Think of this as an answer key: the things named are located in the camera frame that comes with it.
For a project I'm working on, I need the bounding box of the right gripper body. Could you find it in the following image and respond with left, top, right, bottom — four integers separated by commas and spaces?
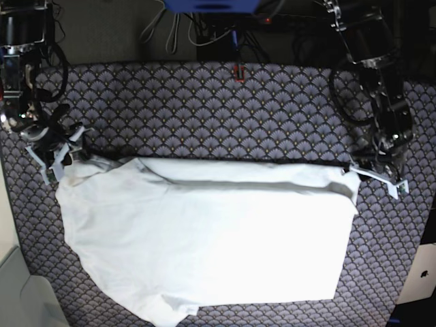
25, 124, 93, 185

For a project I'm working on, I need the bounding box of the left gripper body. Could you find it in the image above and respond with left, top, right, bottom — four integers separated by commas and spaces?
347, 155, 409, 200

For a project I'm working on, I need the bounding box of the white T-shirt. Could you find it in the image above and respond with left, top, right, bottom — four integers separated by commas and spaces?
56, 158, 360, 326

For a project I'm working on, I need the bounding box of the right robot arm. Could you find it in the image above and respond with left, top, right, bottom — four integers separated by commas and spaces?
1, 1, 89, 185

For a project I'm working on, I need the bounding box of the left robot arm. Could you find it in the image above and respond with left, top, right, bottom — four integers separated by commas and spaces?
324, 1, 414, 199

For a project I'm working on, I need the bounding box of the white apple box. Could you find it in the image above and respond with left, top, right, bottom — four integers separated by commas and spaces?
397, 243, 436, 305

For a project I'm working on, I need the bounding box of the patterned table cloth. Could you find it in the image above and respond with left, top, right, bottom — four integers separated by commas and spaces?
1, 63, 435, 326

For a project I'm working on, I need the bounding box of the red clamp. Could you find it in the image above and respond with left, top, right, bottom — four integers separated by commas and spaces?
234, 63, 245, 82

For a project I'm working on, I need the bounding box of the grey plastic bin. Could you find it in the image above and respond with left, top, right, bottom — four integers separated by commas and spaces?
1, 247, 69, 326

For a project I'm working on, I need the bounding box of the black power strip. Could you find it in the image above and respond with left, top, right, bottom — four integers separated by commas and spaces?
255, 14, 330, 25

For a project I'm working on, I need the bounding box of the black box under table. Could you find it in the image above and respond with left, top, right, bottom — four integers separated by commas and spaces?
196, 34, 238, 62

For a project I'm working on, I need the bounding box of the blue box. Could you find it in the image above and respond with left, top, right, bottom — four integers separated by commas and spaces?
164, 0, 259, 14

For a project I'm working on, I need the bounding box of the grey looped cable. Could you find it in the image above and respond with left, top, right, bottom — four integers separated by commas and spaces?
139, 0, 181, 55

